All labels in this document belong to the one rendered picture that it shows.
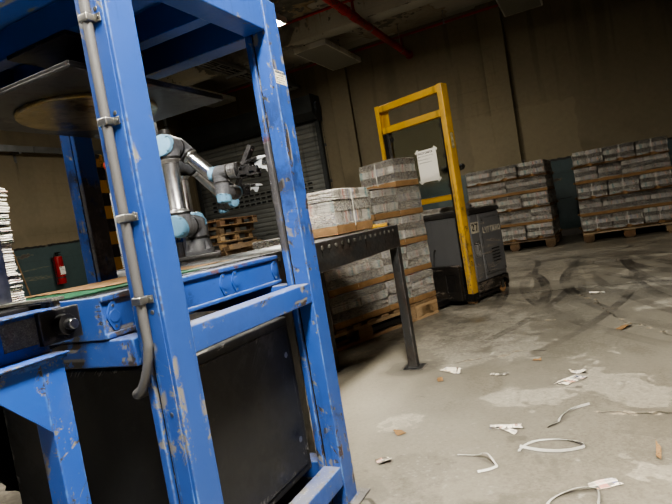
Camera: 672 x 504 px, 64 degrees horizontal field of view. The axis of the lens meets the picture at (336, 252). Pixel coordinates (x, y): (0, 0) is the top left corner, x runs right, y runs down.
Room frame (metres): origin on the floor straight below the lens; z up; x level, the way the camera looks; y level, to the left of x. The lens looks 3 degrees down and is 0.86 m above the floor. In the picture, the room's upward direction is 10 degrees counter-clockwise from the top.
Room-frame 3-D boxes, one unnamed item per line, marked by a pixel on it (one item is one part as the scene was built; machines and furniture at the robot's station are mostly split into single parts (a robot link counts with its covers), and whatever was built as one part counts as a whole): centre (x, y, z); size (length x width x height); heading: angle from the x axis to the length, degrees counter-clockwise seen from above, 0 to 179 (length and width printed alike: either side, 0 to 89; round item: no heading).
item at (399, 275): (2.94, -0.33, 0.34); 0.06 x 0.06 x 0.68; 64
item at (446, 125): (4.46, -1.07, 0.97); 0.09 x 0.09 x 1.75; 42
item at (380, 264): (3.92, 0.01, 0.42); 1.17 x 0.39 x 0.83; 132
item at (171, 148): (2.82, 0.78, 1.19); 0.15 x 0.12 x 0.55; 166
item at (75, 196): (2.02, 0.89, 0.77); 0.09 x 0.09 x 1.55; 64
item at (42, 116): (1.56, 0.63, 1.30); 0.55 x 0.55 x 0.03; 64
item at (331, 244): (2.37, -0.04, 0.74); 1.34 x 0.05 x 0.12; 154
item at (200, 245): (2.95, 0.74, 0.87); 0.15 x 0.15 x 0.10
